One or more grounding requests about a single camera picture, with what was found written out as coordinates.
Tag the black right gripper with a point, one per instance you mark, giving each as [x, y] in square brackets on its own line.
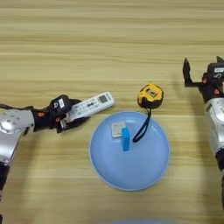
[211, 90]

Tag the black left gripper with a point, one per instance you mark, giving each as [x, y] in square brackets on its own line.
[42, 119]

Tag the white remote control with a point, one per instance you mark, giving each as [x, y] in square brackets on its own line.
[93, 104]

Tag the blue rectangular block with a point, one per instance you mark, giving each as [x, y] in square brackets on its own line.
[126, 140]

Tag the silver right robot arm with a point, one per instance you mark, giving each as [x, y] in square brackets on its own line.
[215, 128]

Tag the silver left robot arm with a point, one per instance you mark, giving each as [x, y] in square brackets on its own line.
[11, 128]

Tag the left gripper labelled black box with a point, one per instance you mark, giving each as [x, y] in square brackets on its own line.
[59, 104]

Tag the small silver square box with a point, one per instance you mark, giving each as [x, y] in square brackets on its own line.
[116, 129]

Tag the yellow black tape measure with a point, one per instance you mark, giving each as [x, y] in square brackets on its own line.
[150, 96]

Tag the light blue round plate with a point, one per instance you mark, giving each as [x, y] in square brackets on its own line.
[140, 169]

